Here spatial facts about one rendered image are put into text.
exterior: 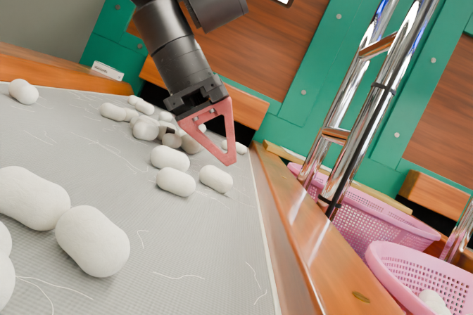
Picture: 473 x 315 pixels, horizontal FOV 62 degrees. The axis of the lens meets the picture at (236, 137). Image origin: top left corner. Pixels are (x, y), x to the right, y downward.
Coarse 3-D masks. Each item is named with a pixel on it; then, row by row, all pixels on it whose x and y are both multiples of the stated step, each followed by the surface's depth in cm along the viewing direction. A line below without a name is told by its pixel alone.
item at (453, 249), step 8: (472, 192) 57; (472, 200) 57; (464, 208) 58; (472, 208) 56; (464, 216) 57; (472, 216) 56; (456, 224) 58; (464, 224) 57; (472, 224) 56; (456, 232) 57; (464, 232) 56; (472, 232) 57; (448, 240) 58; (456, 240) 57; (464, 240) 56; (448, 248) 57; (456, 248) 57; (464, 248) 57; (440, 256) 58; (448, 256) 57; (456, 256) 57; (456, 264) 57; (448, 296) 52; (456, 304) 50
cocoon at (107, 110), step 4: (104, 104) 49; (108, 104) 49; (112, 104) 50; (100, 108) 49; (104, 108) 49; (108, 108) 49; (112, 108) 49; (116, 108) 50; (120, 108) 50; (100, 112) 49; (104, 112) 49; (108, 112) 49; (112, 112) 49; (116, 112) 49; (120, 112) 50; (124, 112) 50; (104, 116) 49; (108, 116) 49; (112, 116) 49; (116, 116) 50; (120, 116) 50; (124, 116) 50; (116, 120) 50; (120, 120) 50
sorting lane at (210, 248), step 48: (0, 96) 36; (48, 96) 46; (96, 96) 66; (0, 144) 24; (48, 144) 28; (96, 144) 34; (144, 144) 44; (96, 192) 23; (144, 192) 27; (240, 192) 42; (48, 240) 16; (144, 240) 20; (192, 240) 23; (240, 240) 26; (48, 288) 13; (96, 288) 14; (144, 288) 16; (192, 288) 17; (240, 288) 19
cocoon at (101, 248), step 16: (80, 208) 15; (64, 224) 15; (80, 224) 15; (96, 224) 15; (112, 224) 15; (64, 240) 15; (80, 240) 14; (96, 240) 14; (112, 240) 14; (128, 240) 15; (80, 256) 14; (96, 256) 14; (112, 256) 14; (128, 256) 15; (96, 272) 14; (112, 272) 14
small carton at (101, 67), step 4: (96, 64) 86; (100, 64) 86; (104, 64) 89; (92, 68) 86; (96, 68) 86; (100, 68) 86; (104, 68) 86; (108, 68) 86; (112, 68) 86; (100, 72) 87; (104, 72) 87; (108, 72) 87; (112, 72) 86; (116, 72) 86; (120, 72) 87; (108, 76) 87; (112, 76) 87; (116, 76) 87; (120, 76) 88; (120, 80) 90
